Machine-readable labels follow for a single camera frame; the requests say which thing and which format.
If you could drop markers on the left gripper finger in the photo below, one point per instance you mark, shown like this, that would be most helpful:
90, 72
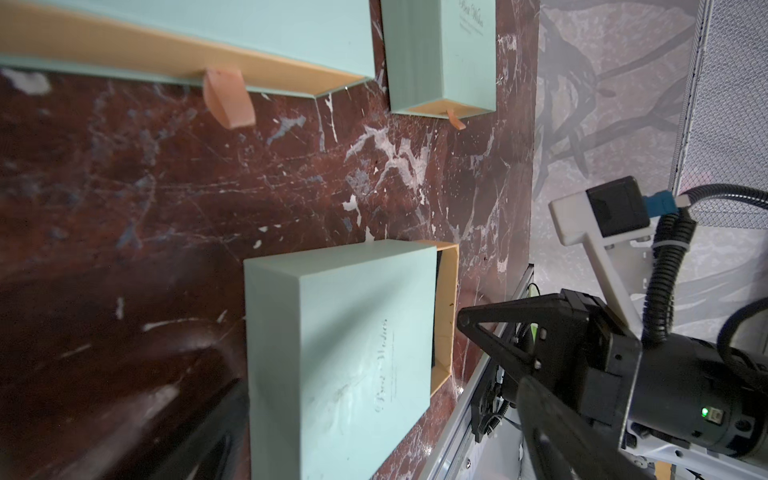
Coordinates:
205, 444

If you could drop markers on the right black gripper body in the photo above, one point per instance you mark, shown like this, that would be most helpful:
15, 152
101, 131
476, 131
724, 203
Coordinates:
682, 390

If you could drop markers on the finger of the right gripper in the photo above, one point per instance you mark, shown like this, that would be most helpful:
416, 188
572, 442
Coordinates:
535, 336
561, 445

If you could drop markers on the mint drawer jewelry box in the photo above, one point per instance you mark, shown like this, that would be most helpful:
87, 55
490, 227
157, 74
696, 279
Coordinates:
440, 58

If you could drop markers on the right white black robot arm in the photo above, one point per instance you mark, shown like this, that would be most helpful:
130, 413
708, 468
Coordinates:
498, 393

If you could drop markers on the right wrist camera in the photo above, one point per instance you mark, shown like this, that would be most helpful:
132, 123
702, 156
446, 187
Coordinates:
612, 222

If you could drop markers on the white wire mesh basket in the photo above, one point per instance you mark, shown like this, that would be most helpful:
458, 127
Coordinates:
723, 132

